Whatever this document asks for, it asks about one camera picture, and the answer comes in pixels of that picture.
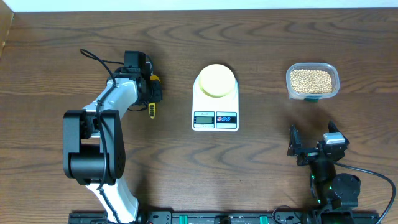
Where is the yellow measuring scoop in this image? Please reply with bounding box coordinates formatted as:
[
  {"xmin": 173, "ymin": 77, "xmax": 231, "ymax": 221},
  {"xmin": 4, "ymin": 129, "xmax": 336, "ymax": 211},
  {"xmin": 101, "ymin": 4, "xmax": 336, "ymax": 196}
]
[{"xmin": 148, "ymin": 75, "xmax": 162, "ymax": 119}]

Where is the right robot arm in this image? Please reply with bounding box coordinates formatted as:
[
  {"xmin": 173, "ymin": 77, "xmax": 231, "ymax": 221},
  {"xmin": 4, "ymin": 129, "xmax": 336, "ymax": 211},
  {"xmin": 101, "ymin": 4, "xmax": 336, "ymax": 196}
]
[{"xmin": 287, "ymin": 121, "xmax": 361, "ymax": 223}]

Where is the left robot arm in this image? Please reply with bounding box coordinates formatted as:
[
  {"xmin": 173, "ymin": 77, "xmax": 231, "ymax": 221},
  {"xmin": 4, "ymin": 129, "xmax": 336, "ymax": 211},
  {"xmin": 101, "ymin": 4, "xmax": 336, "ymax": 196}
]
[{"xmin": 63, "ymin": 62, "xmax": 162, "ymax": 223}]

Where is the white digital kitchen scale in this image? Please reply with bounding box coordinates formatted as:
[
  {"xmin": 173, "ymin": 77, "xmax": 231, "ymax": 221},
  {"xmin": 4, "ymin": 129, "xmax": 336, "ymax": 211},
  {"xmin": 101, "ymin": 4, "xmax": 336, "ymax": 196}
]
[{"xmin": 191, "ymin": 76, "xmax": 239, "ymax": 132}]

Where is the yellow bowl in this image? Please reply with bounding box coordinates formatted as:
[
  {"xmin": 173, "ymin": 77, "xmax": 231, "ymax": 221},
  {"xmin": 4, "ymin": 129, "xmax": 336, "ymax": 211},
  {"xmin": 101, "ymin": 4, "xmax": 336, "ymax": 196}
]
[{"xmin": 198, "ymin": 64, "xmax": 236, "ymax": 98}]

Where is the soybeans pile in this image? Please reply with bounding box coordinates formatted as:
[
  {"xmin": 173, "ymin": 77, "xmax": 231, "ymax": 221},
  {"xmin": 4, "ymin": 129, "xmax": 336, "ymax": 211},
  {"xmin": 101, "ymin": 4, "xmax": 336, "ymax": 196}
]
[{"xmin": 290, "ymin": 69, "xmax": 333, "ymax": 94}]

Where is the clear plastic container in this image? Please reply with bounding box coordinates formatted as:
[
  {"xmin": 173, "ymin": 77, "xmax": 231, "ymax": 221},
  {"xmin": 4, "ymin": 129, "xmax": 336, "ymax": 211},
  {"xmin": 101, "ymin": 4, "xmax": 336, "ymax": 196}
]
[{"xmin": 286, "ymin": 63, "xmax": 340, "ymax": 101}]

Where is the black mounting rail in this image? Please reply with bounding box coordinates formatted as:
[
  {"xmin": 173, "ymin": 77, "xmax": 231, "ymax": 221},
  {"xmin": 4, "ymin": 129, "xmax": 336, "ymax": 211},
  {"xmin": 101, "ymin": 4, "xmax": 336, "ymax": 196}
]
[{"xmin": 67, "ymin": 210, "xmax": 381, "ymax": 224}]

